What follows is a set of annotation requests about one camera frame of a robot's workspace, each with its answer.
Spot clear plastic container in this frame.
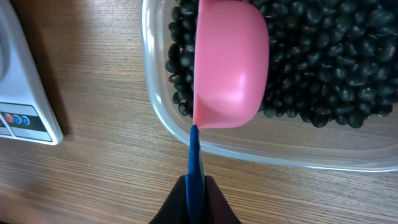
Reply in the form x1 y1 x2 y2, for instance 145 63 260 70
142 0 397 172

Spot white digital kitchen scale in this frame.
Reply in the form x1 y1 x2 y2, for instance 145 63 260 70
1 0 63 146

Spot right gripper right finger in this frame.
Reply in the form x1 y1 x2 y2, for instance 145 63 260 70
205 175 241 224

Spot black beans in container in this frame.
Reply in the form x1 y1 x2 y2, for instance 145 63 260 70
165 0 397 128

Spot pink scoop blue handle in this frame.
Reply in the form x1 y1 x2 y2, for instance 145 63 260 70
185 0 270 223

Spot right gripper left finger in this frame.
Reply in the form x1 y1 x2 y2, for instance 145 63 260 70
149 175 188 224

